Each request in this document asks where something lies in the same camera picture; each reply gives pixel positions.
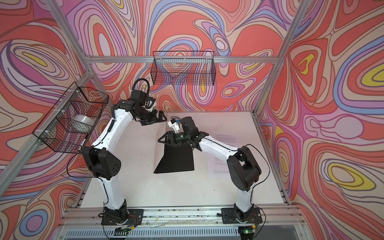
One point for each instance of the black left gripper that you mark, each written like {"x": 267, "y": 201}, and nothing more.
{"x": 154, "y": 119}

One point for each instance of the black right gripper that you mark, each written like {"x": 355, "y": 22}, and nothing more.
{"x": 170, "y": 135}

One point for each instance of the white and black file folder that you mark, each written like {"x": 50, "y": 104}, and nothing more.
{"x": 173, "y": 159}

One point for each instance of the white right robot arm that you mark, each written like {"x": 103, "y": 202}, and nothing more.
{"x": 243, "y": 167}

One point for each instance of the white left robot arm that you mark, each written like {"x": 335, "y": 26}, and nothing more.
{"x": 102, "y": 162}

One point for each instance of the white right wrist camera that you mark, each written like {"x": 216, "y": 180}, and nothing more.
{"x": 175, "y": 124}

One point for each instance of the black wire basket rear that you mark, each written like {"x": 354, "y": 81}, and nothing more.
{"x": 178, "y": 68}

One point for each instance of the black wire basket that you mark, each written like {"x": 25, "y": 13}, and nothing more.
{"x": 71, "y": 121}
{"x": 178, "y": 68}

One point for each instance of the black wire basket left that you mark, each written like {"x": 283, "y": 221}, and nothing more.
{"x": 71, "y": 121}

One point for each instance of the aluminium front rail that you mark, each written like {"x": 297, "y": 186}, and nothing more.
{"x": 269, "y": 222}

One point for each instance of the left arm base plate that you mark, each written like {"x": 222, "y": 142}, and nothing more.
{"x": 130, "y": 217}

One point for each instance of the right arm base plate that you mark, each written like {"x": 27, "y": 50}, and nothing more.
{"x": 236, "y": 216}

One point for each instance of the aluminium frame post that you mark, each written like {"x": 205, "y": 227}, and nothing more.
{"x": 69, "y": 35}

